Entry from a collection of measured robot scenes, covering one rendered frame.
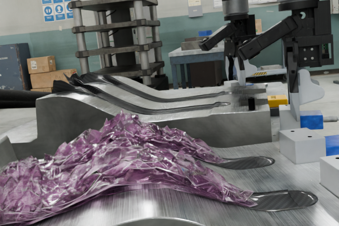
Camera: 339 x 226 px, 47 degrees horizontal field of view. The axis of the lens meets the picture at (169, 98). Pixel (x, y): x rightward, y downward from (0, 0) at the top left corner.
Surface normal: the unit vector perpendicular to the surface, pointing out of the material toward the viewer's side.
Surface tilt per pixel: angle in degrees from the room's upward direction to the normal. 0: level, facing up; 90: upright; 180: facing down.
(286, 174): 0
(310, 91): 75
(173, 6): 90
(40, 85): 81
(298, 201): 3
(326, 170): 90
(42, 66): 89
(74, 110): 90
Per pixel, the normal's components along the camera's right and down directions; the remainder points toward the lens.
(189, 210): 0.29, -0.95
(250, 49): -0.24, 0.22
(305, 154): 0.09, 0.15
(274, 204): -0.08, -0.97
